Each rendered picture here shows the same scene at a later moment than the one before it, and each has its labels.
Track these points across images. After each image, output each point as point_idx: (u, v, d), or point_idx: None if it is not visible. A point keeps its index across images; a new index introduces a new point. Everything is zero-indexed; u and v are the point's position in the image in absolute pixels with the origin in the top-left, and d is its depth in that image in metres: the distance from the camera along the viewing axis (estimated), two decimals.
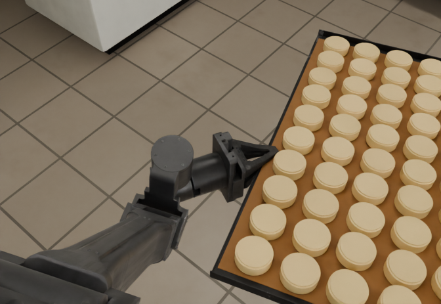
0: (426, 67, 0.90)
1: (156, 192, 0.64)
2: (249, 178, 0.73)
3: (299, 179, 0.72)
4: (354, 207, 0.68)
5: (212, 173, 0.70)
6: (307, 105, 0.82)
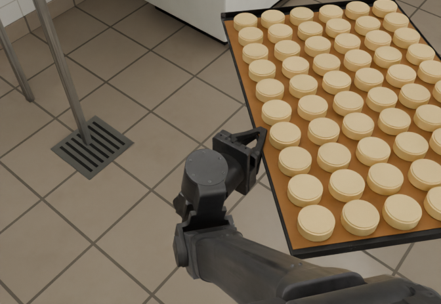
0: (326, 13, 1.01)
1: (205, 211, 0.63)
2: (258, 163, 0.75)
3: (299, 144, 0.77)
4: (357, 146, 0.75)
5: (231, 172, 0.70)
6: (262, 80, 0.86)
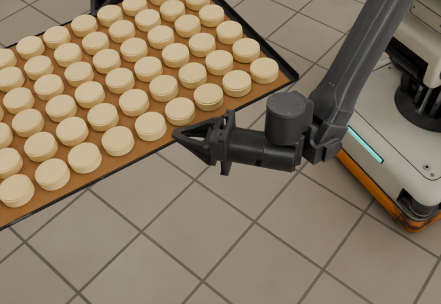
0: None
1: (307, 117, 0.73)
2: None
3: None
4: (172, 65, 0.87)
5: (246, 129, 0.76)
6: (105, 148, 0.76)
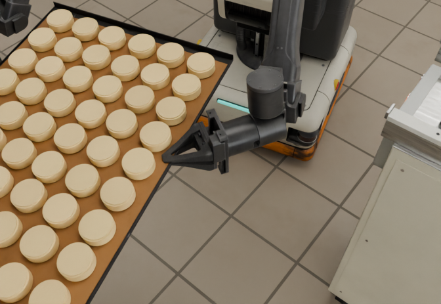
0: None
1: None
2: None
3: None
4: (111, 100, 0.82)
5: (229, 120, 0.77)
6: (113, 205, 0.69)
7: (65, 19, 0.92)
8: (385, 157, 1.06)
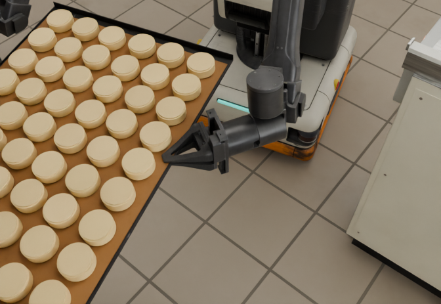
0: None
1: None
2: None
3: None
4: (111, 100, 0.82)
5: (229, 120, 0.77)
6: (113, 205, 0.69)
7: (65, 19, 0.92)
8: (404, 92, 1.19)
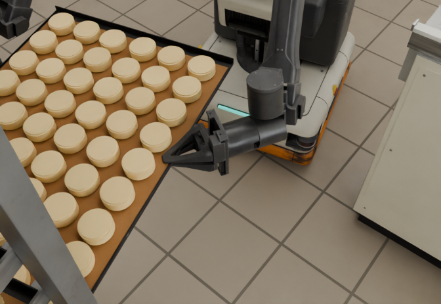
0: None
1: None
2: None
3: None
4: (112, 101, 0.82)
5: (229, 121, 0.77)
6: (113, 205, 0.69)
7: (66, 22, 0.93)
8: (409, 71, 1.30)
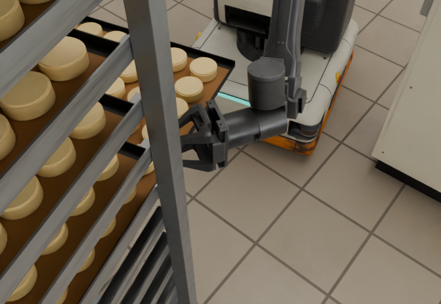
0: None
1: None
2: None
3: None
4: None
5: (229, 112, 0.75)
6: None
7: None
8: (430, 4, 1.36)
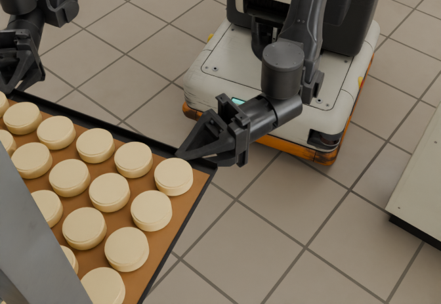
0: None
1: None
2: (227, 150, 0.65)
3: None
4: None
5: (254, 140, 0.70)
6: None
7: None
8: None
